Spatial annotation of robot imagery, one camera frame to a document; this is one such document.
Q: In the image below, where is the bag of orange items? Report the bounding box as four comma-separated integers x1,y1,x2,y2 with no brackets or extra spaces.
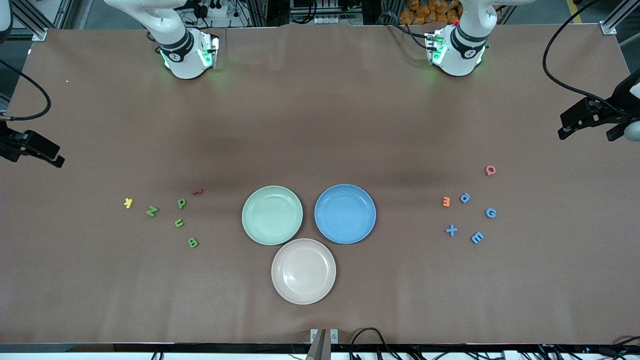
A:
400,0,463,25

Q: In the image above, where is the white power strip with plugs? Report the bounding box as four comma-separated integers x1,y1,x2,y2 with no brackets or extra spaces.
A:
192,0,228,19

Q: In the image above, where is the light green plate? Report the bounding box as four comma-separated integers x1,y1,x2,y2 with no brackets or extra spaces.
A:
241,185,304,246

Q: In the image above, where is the long white power strip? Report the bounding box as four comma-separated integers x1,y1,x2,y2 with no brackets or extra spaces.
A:
314,15,362,25

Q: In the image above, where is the brown table mat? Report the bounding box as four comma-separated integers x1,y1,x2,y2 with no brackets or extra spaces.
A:
0,25,640,346

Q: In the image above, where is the blue plate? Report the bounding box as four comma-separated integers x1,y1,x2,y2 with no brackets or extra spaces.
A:
314,184,377,245

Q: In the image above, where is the beige plate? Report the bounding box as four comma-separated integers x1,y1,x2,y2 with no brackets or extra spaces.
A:
271,238,337,305

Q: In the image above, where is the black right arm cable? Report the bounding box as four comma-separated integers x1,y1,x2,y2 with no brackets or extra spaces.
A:
0,59,52,122

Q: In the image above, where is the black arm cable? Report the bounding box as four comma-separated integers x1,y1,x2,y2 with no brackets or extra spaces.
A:
0,59,52,122
542,0,631,117

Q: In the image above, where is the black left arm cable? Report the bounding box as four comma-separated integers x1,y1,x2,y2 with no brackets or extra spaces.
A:
542,0,631,117

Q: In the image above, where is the aluminium frame profile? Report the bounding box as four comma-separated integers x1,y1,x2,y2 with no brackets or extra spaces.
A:
600,0,640,36
10,0,49,42

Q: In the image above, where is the black base cable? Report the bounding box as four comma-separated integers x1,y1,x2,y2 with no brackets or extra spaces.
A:
382,12,431,50

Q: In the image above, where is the black looped cable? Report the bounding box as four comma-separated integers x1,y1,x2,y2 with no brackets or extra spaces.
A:
349,327,401,360

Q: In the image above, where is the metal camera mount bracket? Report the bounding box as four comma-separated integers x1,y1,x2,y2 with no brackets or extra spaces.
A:
310,328,340,360

